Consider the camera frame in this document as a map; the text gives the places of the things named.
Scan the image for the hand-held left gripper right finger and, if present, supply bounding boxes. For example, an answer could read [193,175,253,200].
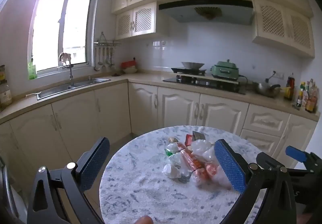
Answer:
[214,139,297,224]

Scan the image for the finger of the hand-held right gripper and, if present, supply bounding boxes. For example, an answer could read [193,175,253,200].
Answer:
[256,153,306,172]
[285,146,309,163]

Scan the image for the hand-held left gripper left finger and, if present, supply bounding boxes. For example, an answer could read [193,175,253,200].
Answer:
[26,137,110,224]

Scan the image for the pink round packet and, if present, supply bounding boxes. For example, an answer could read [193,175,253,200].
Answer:
[205,161,220,178]

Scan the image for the clear plastic bag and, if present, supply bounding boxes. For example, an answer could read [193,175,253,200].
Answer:
[191,139,215,158]

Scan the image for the orange sausage wrapper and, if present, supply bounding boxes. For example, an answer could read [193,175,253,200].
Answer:
[176,142,209,182]

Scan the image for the dark silver foil wrapper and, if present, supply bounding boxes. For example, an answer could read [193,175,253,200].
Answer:
[192,130,206,141]

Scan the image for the green and white wrapper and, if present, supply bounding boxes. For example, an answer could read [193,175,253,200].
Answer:
[165,143,182,158]

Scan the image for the white paper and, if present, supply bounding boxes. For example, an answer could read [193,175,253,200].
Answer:
[162,155,187,179]

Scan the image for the person's left hand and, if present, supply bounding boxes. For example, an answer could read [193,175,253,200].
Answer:
[136,215,153,224]

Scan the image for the round marble table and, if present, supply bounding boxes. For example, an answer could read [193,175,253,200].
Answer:
[99,125,267,224]

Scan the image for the cluster of condiment bottles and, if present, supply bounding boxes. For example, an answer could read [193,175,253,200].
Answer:
[295,79,319,113]

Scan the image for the dark sauce bottle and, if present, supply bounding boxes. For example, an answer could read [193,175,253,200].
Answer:
[284,73,295,101]

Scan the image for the cream lower kitchen cabinets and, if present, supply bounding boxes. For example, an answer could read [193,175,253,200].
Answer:
[0,73,321,189]

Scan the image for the black built-in cooktop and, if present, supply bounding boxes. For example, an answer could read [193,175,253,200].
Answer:
[163,77,247,95]

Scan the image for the steel kitchen sink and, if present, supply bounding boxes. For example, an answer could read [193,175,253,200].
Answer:
[36,77,111,100]

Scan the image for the wooden board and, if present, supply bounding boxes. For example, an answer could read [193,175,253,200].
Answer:
[176,72,240,86]

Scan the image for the steel faucet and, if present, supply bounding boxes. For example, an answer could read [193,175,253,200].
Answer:
[58,52,75,87]

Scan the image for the green electric pot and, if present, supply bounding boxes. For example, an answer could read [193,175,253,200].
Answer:
[211,59,240,80]

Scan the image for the black portable gas stove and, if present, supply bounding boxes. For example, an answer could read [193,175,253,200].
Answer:
[171,67,207,75]

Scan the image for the row of hanging utensils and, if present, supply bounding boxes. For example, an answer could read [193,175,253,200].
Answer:
[94,47,115,72]

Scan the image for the red and white container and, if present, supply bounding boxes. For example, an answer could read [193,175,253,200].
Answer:
[121,58,138,74]

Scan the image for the silver wok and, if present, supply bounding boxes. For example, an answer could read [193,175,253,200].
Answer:
[181,61,205,69]

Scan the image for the green dish soap bottle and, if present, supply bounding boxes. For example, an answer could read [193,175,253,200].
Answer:
[28,59,38,80]

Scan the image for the glass jar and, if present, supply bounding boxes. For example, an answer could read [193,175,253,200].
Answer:
[0,83,12,106]

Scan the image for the large lattice door cabinet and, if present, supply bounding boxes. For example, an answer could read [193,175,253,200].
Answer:
[252,0,315,58]

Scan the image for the sliding window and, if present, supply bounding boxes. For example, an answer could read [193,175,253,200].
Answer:
[28,0,96,74]

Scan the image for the small lattice door cabinet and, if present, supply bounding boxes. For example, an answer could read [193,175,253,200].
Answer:
[115,1,158,40]

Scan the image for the range hood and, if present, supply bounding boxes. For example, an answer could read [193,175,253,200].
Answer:
[158,0,254,26]

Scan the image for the steel pot with black handle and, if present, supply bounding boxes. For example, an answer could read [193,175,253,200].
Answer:
[253,82,281,97]

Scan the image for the wall socket with plug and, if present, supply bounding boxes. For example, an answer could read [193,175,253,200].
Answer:
[265,71,285,82]

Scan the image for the wall utensil rack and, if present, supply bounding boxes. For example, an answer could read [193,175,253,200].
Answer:
[94,32,121,47]

